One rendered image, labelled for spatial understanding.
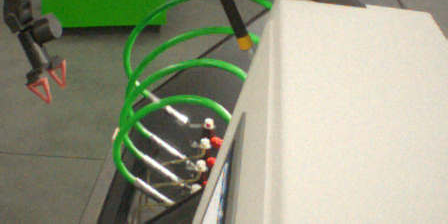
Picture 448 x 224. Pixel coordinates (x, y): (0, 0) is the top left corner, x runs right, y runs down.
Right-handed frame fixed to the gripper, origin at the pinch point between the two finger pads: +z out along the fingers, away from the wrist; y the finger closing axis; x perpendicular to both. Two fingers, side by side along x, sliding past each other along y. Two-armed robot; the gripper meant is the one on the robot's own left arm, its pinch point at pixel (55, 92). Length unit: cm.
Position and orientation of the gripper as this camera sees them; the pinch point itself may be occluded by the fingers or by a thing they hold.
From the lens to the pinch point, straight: 179.3
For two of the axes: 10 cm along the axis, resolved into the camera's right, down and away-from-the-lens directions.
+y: 2.3, -4.4, 8.7
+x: -8.9, 2.6, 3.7
